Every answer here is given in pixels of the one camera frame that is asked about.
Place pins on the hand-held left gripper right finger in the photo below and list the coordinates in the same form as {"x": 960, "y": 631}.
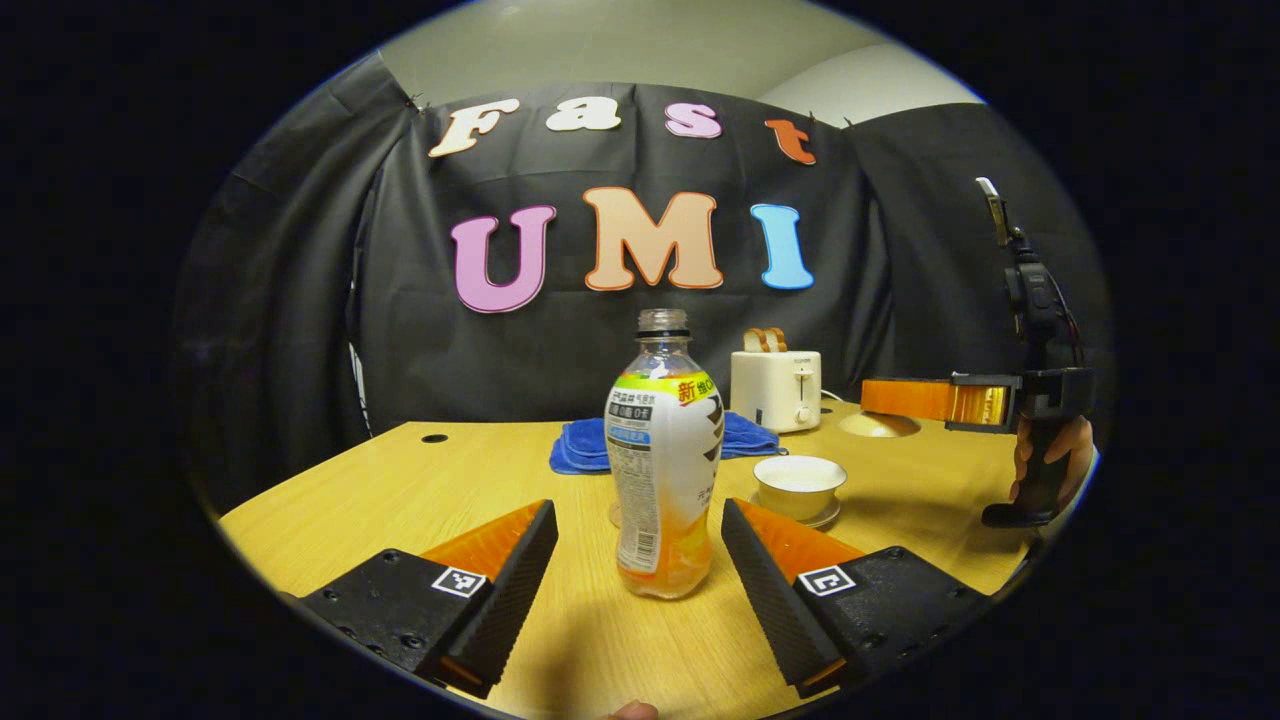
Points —
{"x": 775, "y": 610}

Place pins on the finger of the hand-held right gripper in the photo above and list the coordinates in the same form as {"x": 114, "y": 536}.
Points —
{"x": 905, "y": 397}

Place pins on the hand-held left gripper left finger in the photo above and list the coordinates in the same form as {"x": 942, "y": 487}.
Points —
{"x": 510, "y": 600}

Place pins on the cream teacup lid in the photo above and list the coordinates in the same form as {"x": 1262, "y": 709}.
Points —
{"x": 880, "y": 427}

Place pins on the cream teacup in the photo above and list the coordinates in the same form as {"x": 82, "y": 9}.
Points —
{"x": 800, "y": 500}

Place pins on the round cork coaster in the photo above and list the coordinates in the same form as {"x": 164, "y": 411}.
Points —
{"x": 614, "y": 515}

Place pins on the clear plastic water bottle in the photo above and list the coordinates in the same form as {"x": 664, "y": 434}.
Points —
{"x": 660, "y": 450}

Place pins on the cream saucer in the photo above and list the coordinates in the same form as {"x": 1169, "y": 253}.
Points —
{"x": 828, "y": 518}

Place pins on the white toaster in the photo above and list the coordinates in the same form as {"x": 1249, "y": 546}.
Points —
{"x": 770, "y": 395}

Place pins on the toast slice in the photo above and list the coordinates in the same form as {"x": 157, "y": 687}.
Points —
{"x": 754, "y": 341}
{"x": 777, "y": 339}

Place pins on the blue folded towel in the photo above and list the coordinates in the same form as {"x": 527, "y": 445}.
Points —
{"x": 580, "y": 445}

